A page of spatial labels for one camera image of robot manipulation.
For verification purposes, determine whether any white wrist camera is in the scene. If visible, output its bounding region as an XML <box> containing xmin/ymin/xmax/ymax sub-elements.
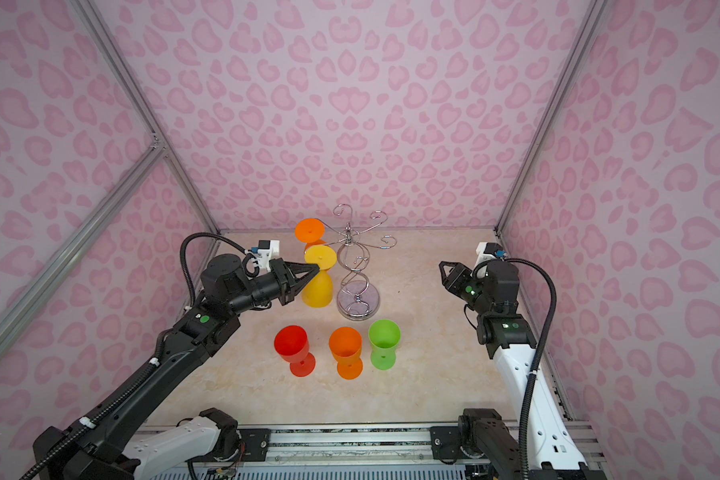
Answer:
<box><xmin>251</xmin><ymin>240</ymin><xmax>281</xmax><ymax>272</ymax></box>
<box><xmin>476</xmin><ymin>242</ymin><xmax>506</xmax><ymax>263</ymax></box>

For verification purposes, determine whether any aluminium corner frame post left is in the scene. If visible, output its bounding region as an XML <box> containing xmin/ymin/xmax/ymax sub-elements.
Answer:
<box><xmin>68</xmin><ymin>0</ymin><xmax>221</xmax><ymax>234</ymax></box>

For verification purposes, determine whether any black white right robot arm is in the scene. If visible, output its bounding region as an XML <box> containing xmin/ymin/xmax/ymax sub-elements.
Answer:
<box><xmin>439</xmin><ymin>257</ymin><xmax>606</xmax><ymax>479</ymax></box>

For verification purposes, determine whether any orange plastic wine glass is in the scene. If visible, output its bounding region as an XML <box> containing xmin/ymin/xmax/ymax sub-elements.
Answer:
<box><xmin>294</xmin><ymin>218</ymin><xmax>325</xmax><ymax>250</ymax></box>
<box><xmin>329</xmin><ymin>327</ymin><xmax>363</xmax><ymax>380</ymax></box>

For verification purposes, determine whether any aluminium corner frame post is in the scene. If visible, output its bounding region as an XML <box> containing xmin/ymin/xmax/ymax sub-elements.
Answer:
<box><xmin>68</xmin><ymin>0</ymin><xmax>221</xmax><ymax>234</ymax></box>
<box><xmin>494</xmin><ymin>0</ymin><xmax>612</xmax><ymax>239</ymax></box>

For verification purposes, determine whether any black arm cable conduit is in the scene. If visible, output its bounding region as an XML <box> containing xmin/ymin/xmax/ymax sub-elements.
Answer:
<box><xmin>17</xmin><ymin>232</ymin><xmax>259</xmax><ymax>480</ymax></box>
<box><xmin>473</xmin><ymin>257</ymin><xmax>559</xmax><ymax>480</ymax></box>

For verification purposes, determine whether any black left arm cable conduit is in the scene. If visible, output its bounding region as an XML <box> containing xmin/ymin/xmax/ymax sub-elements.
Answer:
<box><xmin>17</xmin><ymin>232</ymin><xmax>259</xmax><ymax>480</ymax></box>

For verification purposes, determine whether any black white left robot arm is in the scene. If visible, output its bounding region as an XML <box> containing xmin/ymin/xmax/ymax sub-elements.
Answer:
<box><xmin>23</xmin><ymin>254</ymin><xmax>320</xmax><ymax>479</ymax></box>

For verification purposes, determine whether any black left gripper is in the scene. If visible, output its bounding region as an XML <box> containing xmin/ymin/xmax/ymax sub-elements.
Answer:
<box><xmin>228</xmin><ymin>260</ymin><xmax>319</xmax><ymax>319</ymax></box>

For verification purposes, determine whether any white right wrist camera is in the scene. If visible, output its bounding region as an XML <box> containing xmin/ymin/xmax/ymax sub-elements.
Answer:
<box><xmin>476</xmin><ymin>242</ymin><xmax>506</xmax><ymax>263</ymax></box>

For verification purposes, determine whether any green plastic wine glass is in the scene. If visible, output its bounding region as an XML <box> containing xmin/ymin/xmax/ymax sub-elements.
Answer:
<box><xmin>368</xmin><ymin>319</ymin><xmax>401</xmax><ymax>371</ymax></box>

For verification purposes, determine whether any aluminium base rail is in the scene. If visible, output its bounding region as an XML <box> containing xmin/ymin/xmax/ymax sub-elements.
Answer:
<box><xmin>89</xmin><ymin>419</ymin><xmax>613</xmax><ymax>480</ymax></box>

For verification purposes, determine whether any aluminium corner frame post right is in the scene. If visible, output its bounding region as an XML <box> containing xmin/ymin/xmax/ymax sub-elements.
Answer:
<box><xmin>494</xmin><ymin>0</ymin><xmax>612</xmax><ymax>239</ymax></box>

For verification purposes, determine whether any chrome wire wine glass rack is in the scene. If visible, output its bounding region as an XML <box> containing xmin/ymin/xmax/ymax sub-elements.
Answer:
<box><xmin>322</xmin><ymin>203</ymin><xmax>398</xmax><ymax>322</ymax></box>

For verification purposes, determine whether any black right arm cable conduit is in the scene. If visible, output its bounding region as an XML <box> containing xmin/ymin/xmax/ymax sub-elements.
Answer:
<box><xmin>473</xmin><ymin>257</ymin><xmax>559</xmax><ymax>480</ymax></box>

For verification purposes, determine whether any aluminium diagonal frame bar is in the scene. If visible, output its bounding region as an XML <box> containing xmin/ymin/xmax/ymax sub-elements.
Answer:
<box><xmin>0</xmin><ymin>141</ymin><xmax>165</xmax><ymax>361</ymax></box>

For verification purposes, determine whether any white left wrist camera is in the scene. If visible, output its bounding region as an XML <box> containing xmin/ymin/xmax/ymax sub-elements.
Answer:
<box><xmin>251</xmin><ymin>240</ymin><xmax>281</xmax><ymax>272</ymax></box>

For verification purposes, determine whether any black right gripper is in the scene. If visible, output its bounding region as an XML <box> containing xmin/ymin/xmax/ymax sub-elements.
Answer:
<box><xmin>438</xmin><ymin>260</ymin><xmax>495</xmax><ymax>316</ymax></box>

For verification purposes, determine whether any yellow plastic wine glass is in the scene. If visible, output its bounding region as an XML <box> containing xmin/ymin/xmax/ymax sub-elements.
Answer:
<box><xmin>301</xmin><ymin>245</ymin><xmax>337</xmax><ymax>308</ymax></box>

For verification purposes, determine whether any red plastic wine glass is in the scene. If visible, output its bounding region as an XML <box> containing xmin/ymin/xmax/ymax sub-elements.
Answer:
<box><xmin>274</xmin><ymin>325</ymin><xmax>316</xmax><ymax>377</ymax></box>

